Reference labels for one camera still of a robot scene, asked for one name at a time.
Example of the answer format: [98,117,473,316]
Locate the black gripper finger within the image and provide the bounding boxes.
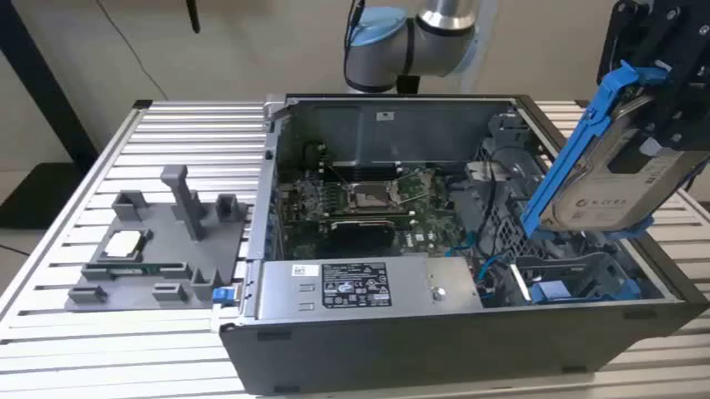
[595,0,634,86]
[642,20,710,151]

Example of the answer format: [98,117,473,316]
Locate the open socket cover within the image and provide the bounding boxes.
[391,170,438,201]

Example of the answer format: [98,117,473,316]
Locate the black RAM slots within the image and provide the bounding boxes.
[319,159,405,176]

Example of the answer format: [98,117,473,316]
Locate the green motherboard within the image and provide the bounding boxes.
[275,165,477,262]

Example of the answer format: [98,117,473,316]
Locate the CPU socket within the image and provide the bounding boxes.
[343,180,398,211]

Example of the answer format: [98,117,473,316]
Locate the thin locking lever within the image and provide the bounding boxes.
[326,160,358,189]

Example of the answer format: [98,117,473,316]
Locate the black graphics card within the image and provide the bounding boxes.
[318,217,415,257]

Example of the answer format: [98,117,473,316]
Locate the black antenna rod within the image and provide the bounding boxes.
[184,0,202,34]

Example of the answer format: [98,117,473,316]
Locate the silver power supply unit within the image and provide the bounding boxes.
[255,256,483,322]

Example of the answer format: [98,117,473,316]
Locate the open black PC case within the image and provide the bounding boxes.
[219,92,710,396]

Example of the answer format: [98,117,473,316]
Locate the grey parts rack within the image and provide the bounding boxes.
[64,164,252,313]

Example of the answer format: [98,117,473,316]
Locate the silver CPU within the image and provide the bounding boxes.
[103,229,150,259]

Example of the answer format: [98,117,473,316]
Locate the green RAM stick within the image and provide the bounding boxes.
[107,263,186,278]

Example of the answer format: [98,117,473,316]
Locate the black stand with base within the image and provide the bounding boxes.
[0,0,102,230]

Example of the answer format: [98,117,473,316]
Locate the silver metal bracket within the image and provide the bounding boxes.
[463,160,507,185]

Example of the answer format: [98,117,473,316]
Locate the long black wire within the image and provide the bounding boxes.
[475,145,538,251]

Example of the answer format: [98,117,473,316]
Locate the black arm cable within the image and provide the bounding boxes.
[346,0,367,57]

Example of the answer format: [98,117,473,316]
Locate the thin black wall cable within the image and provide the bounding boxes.
[92,0,170,101]

